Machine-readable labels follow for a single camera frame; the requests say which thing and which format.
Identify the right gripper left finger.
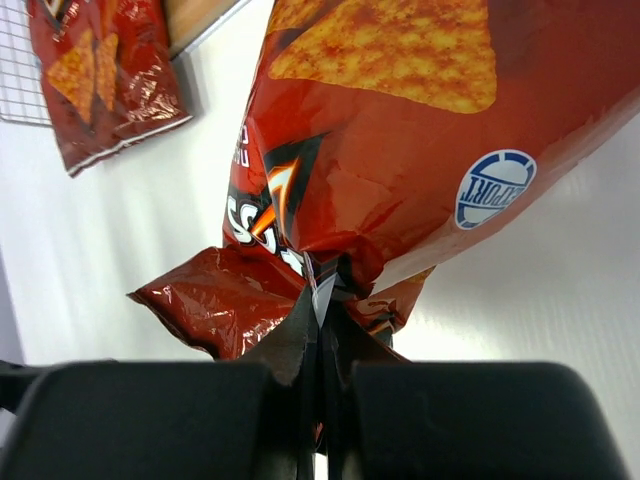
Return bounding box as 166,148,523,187
1,290,318,479

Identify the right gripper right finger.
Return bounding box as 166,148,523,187
321,302,628,479

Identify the small red Doritos bag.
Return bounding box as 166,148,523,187
131,1,639,360

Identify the large red Doritos bag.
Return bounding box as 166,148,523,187
26,0,191,177

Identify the white wire wooden shelf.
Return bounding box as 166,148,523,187
1,1,246,128

